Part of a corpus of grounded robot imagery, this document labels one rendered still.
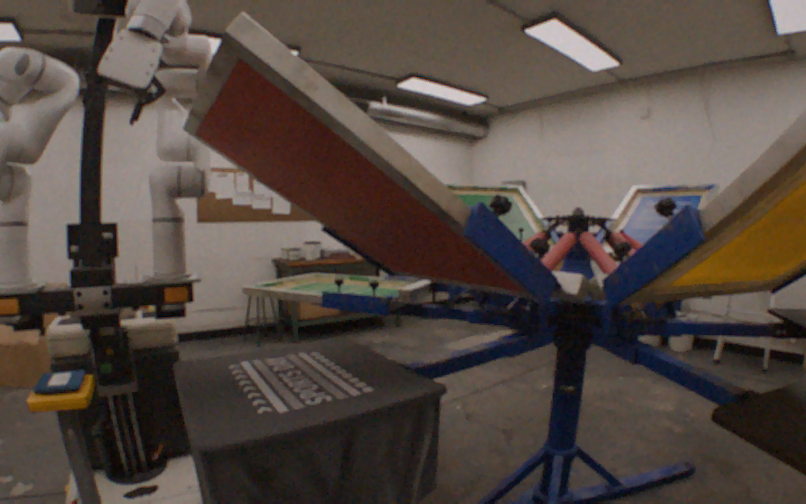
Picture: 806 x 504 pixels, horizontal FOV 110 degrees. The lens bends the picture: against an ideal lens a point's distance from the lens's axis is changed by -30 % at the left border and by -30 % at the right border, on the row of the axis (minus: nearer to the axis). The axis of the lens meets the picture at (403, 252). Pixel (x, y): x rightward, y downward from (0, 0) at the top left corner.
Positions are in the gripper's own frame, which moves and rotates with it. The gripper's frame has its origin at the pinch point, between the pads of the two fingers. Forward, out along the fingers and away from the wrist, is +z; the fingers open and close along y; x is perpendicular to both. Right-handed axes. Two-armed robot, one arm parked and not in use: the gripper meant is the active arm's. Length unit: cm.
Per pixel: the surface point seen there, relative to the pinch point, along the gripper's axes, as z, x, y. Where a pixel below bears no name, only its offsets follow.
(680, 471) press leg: 76, 41, -243
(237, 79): -7.0, 19.0, -19.0
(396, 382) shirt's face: 36, 14, -66
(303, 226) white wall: -32, -380, -187
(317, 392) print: 41, 10, -51
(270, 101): -5.4, 20.0, -24.8
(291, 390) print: 42, 7, -47
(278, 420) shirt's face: 44, 18, -41
